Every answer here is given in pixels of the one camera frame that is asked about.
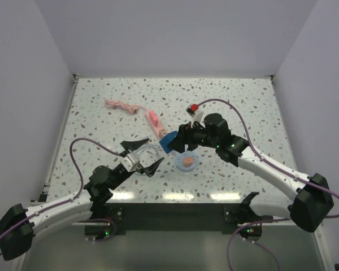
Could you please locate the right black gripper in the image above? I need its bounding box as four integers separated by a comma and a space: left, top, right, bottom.
167, 119, 219, 154

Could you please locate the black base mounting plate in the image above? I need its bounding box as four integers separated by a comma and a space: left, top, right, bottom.
73, 202, 275, 237

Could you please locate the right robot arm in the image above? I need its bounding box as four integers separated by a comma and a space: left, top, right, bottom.
168, 113, 334, 233

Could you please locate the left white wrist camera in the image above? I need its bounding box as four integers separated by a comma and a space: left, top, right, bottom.
120, 152, 140, 172

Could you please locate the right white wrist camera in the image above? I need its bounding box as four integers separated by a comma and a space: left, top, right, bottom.
186, 104, 203, 126

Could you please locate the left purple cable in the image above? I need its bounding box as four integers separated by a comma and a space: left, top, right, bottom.
0, 137, 128, 262

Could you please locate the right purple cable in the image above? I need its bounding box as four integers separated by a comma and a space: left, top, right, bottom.
197, 98, 339, 271

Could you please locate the pink brown plug adapter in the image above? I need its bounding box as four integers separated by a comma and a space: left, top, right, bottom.
159, 129, 167, 137

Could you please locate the aluminium front rail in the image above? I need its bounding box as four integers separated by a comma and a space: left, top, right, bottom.
29, 183, 324, 226

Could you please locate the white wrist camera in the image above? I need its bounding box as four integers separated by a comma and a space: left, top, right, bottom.
186, 104, 203, 126
120, 152, 140, 172

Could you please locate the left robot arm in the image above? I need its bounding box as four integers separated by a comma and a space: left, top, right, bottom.
0, 139, 163, 261

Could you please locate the purple cable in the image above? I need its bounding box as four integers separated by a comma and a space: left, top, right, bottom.
197, 98, 339, 271
0, 137, 128, 262

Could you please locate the pink power strip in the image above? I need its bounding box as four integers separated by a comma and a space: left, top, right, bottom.
104, 98, 167, 139

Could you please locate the blue round socket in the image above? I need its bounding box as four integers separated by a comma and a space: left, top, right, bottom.
175, 151, 199, 172

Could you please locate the blue cube socket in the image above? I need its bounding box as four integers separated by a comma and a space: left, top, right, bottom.
159, 131, 178, 154

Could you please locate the orange pink plug adapter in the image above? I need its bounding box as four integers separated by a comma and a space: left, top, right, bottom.
182, 156, 194, 168

